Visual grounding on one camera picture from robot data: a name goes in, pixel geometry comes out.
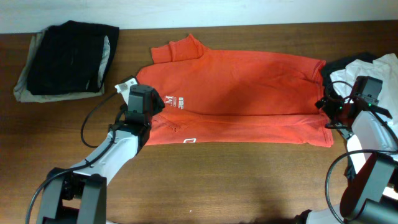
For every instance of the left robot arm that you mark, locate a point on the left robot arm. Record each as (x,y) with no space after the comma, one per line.
(79,194)

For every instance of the folded beige garment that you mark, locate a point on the folded beige garment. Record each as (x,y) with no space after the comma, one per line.
(23,95)

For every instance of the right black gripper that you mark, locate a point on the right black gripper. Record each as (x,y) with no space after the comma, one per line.
(329,107)

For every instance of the dark navy garment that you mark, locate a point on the dark navy garment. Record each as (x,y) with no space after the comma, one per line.
(340,64)

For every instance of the folded black garment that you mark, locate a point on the folded black garment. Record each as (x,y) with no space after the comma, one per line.
(74,57)

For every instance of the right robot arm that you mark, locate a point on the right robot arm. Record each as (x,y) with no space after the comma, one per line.
(358,114)

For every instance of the white garment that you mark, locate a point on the white garment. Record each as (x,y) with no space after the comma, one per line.
(384,69)

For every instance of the red printed t-shirt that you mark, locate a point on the red printed t-shirt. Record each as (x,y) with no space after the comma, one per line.
(235,96)

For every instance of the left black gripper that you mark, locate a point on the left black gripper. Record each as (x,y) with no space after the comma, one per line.
(158,102)

